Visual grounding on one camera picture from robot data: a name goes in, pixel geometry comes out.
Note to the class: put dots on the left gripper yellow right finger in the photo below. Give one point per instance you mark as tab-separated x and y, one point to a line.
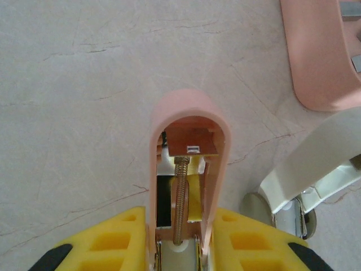
253	245

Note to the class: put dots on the pink stapler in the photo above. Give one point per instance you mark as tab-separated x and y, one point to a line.
191	104

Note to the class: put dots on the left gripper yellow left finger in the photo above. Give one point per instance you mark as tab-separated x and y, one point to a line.
112	242

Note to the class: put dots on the cream plastic metal object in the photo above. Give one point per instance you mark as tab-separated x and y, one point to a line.
310	158

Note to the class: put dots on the pink plastic tray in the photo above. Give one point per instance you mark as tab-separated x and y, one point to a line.
316	56

